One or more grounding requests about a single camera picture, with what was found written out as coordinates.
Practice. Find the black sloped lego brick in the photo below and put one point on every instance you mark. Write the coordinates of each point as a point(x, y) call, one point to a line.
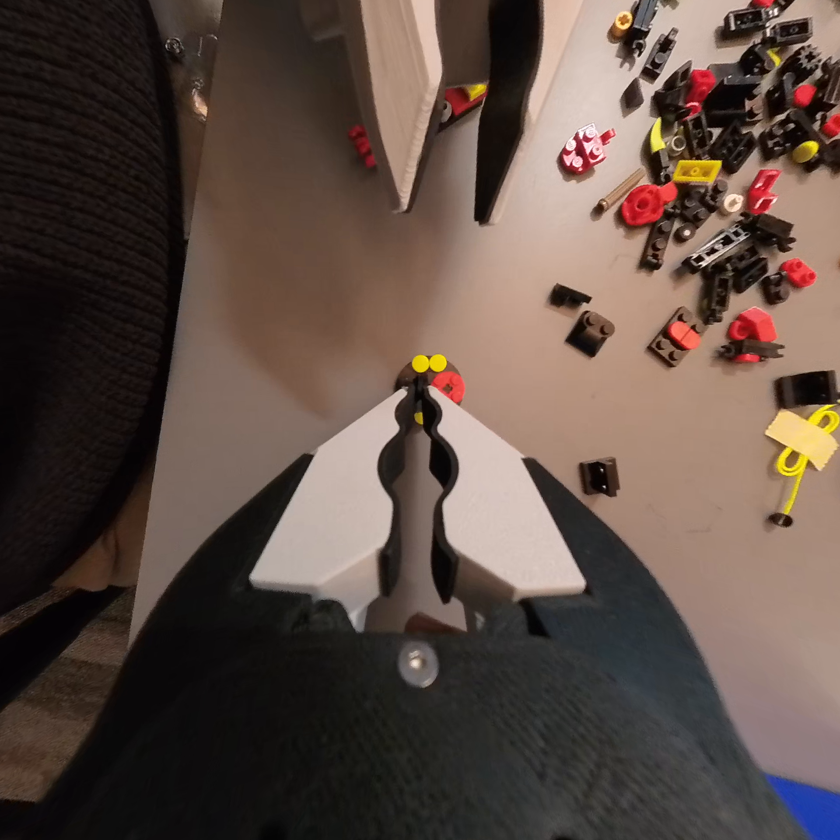
point(590, 334)

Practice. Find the person's black sweater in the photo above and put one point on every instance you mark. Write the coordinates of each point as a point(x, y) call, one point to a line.
point(72, 262)

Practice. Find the blue plastic bin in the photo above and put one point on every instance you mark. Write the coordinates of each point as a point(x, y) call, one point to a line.
point(807, 810)

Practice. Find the small black lego plate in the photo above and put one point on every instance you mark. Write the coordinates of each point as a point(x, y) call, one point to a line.
point(569, 295)

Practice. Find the clear plastic bag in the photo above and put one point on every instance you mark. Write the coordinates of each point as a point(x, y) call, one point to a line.
point(190, 79)

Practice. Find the black lego seat piece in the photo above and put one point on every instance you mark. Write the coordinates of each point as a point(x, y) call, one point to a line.
point(804, 388)

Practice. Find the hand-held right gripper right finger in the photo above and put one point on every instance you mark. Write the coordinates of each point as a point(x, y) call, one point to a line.
point(512, 525)

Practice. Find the black lego bracket piece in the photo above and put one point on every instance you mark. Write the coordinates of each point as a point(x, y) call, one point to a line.
point(598, 477)

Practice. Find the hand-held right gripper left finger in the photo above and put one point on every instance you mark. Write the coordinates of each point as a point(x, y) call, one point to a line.
point(328, 518)

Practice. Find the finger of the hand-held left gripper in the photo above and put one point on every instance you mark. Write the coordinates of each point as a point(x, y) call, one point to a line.
point(394, 79)
point(512, 65)

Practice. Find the pile of lego pieces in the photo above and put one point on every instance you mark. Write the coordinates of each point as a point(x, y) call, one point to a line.
point(735, 138)

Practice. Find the round black lego assembly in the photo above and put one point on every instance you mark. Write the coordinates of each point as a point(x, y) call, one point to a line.
point(449, 384)

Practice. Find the long red black lego assembly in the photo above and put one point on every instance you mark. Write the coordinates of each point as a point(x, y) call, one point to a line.
point(463, 98)

